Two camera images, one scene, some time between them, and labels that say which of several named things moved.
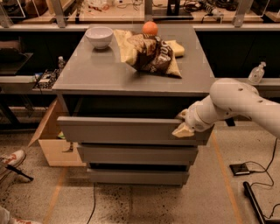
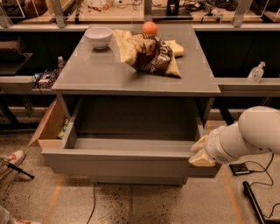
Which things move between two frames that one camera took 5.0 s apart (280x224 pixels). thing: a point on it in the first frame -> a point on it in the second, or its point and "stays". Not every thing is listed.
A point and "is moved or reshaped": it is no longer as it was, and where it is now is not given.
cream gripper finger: x=183 y=130 -> x=200 y=159
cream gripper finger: x=184 y=113 -> x=200 y=144
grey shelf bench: x=22 y=85 stays
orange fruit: x=150 y=28 stays
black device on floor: x=239 y=169 stays
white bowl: x=100 y=37 stays
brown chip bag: x=147 y=52 stays
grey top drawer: x=129 y=130 is moved or reshaped
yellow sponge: x=178 y=49 stays
